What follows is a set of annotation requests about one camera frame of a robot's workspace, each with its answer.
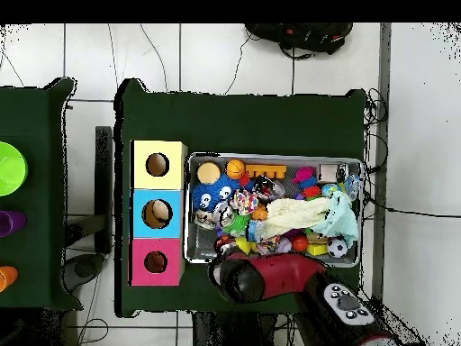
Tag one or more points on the crushed clear water bottle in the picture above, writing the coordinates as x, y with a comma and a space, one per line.
253, 230

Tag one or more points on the cream waffle cloth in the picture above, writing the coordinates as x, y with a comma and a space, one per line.
291, 214

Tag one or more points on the mint green waffle cloth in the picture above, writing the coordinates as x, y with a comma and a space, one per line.
342, 216

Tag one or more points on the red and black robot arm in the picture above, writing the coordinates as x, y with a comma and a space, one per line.
288, 274

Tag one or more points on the shallow clear mesh bin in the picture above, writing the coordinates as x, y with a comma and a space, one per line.
201, 252

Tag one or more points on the wooden box with three holes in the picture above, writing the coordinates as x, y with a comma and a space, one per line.
140, 180

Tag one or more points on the green spiky ball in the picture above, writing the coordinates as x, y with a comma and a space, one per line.
236, 223

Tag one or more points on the blue fuzzy monster toy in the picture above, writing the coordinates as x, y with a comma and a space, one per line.
212, 194

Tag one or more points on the tan round foam disc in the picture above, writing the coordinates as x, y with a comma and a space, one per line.
208, 172

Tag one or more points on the orange toy basketball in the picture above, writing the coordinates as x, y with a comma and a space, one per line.
235, 168

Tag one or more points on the orange plastic building block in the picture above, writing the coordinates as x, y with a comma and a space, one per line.
266, 171

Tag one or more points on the small soccer ball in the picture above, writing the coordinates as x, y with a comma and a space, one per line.
337, 247

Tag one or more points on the dark green table cloth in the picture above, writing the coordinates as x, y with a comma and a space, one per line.
36, 234
234, 126

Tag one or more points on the purple cup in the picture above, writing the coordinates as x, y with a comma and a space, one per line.
12, 223

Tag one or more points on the orange cup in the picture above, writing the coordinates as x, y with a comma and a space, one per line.
7, 277

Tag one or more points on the lime green bowl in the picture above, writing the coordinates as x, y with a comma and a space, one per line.
10, 169

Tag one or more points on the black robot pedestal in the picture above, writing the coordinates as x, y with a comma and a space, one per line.
230, 331

